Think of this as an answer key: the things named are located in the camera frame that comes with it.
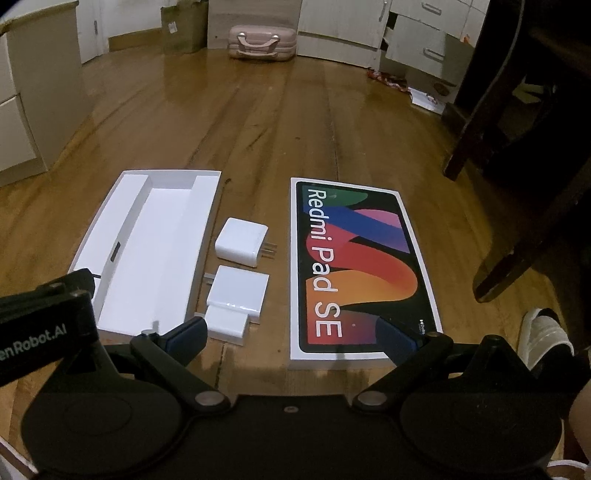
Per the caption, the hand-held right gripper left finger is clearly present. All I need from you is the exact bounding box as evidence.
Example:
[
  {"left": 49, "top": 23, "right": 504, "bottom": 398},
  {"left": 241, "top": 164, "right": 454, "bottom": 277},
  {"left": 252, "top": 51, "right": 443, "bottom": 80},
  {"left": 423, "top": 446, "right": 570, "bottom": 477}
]
[{"left": 106, "top": 318, "right": 230, "bottom": 413}]

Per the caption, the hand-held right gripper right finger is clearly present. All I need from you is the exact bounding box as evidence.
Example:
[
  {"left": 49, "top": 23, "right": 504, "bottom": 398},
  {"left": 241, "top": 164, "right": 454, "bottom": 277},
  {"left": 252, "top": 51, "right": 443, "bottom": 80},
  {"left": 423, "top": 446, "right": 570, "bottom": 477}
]
[{"left": 352, "top": 318, "right": 522, "bottom": 411}]

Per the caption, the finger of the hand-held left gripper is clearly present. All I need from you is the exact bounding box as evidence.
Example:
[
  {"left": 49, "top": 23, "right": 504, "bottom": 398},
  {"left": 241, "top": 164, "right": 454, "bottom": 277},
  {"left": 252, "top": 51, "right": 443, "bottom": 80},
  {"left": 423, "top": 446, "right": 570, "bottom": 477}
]
[{"left": 46, "top": 268, "right": 100, "bottom": 296}]

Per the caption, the small white charger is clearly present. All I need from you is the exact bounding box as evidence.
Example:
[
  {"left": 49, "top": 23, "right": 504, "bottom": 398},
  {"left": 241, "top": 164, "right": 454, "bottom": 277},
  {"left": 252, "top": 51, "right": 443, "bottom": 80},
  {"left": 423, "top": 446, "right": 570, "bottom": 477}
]
[{"left": 196, "top": 305, "right": 250, "bottom": 344}]

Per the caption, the large white charger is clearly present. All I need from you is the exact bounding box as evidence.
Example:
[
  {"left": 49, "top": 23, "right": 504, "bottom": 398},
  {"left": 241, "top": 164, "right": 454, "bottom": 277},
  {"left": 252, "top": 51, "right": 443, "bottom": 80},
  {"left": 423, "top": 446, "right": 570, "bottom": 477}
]
[{"left": 203, "top": 264, "right": 271, "bottom": 324}]

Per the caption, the colourful tablet box lid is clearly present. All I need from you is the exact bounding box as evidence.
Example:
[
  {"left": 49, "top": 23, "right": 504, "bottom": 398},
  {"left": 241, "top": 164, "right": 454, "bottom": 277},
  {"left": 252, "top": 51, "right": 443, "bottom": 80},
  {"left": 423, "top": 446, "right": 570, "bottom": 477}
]
[{"left": 289, "top": 176, "right": 444, "bottom": 371}]

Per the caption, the white tablet box tray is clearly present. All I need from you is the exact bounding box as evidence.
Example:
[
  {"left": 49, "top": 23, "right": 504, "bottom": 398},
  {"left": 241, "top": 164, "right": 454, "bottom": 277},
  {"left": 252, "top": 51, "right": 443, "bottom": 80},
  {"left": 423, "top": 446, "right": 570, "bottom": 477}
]
[{"left": 68, "top": 170, "right": 222, "bottom": 340}]

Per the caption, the white charger with prongs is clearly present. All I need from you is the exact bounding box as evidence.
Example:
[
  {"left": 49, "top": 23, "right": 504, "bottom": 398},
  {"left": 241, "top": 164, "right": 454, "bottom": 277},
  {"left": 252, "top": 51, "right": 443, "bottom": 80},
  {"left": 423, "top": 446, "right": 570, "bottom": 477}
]
[{"left": 215, "top": 217, "right": 278, "bottom": 268}]

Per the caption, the white slipper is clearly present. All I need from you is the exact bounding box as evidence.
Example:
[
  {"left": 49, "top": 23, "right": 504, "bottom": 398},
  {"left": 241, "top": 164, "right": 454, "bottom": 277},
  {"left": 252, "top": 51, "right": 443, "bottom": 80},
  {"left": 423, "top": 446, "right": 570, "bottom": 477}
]
[{"left": 519, "top": 308, "right": 575, "bottom": 371}]

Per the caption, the beige drawer cabinet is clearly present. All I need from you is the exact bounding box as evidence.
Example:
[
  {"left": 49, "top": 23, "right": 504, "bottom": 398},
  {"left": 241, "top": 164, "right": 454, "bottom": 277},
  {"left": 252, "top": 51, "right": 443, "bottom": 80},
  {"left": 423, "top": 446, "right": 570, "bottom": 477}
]
[{"left": 0, "top": 0, "right": 95, "bottom": 186}]

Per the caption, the white paper sheet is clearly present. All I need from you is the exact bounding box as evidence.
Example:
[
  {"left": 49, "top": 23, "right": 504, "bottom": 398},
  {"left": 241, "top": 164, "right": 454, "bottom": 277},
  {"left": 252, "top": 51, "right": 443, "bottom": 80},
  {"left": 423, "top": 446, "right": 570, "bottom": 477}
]
[{"left": 410, "top": 87, "right": 448, "bottom": 114}]

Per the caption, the white door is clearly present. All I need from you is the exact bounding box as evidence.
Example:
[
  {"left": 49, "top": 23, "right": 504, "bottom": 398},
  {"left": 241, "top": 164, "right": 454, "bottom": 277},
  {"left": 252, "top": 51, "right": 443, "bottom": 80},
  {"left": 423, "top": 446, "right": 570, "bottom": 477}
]
[{"left": 76, "top": 0, "right": 112, "bottom": 65}]

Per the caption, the crumpled colourful wrapper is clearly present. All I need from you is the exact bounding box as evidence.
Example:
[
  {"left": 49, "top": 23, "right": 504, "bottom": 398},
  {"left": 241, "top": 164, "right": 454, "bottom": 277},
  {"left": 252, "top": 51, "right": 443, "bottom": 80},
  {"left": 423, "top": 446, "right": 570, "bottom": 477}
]
[{"left": 367, "top": 67, "right": 411, "bottom": 92}]

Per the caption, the dark wooden chair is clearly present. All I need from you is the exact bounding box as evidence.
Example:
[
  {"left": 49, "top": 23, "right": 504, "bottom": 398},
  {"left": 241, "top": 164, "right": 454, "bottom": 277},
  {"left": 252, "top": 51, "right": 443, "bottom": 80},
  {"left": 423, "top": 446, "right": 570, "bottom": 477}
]
[{"left": 443, "top": 0, "right": 591, "bottom": 303}]

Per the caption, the white chest of drawers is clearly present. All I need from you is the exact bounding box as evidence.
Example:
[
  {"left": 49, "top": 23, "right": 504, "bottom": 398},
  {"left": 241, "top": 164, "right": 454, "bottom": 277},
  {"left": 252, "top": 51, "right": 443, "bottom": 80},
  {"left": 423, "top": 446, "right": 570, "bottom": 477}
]
[{"left": 384, "top": 0, "right": 490, "bottom": 89}]

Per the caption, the pink suitcase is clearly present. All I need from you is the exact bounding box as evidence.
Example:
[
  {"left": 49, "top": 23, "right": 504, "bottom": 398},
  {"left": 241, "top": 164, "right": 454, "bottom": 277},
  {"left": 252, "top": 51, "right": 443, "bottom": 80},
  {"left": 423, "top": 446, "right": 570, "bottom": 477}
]
[{"left": 229, "top": 25, "right": 298, "bottom": 60}]

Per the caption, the white wardrobe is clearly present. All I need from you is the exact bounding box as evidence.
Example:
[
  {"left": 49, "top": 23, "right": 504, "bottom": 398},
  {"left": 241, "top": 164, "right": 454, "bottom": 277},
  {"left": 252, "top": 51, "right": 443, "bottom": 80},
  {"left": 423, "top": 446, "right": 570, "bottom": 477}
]
[{"left": 298, "top": 0, "right": 393, "bottom": 70}]

